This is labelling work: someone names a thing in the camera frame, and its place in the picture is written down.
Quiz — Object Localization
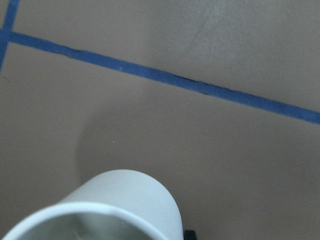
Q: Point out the white mug black handle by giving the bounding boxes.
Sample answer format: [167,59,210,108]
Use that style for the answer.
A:
[4,169,197,240]

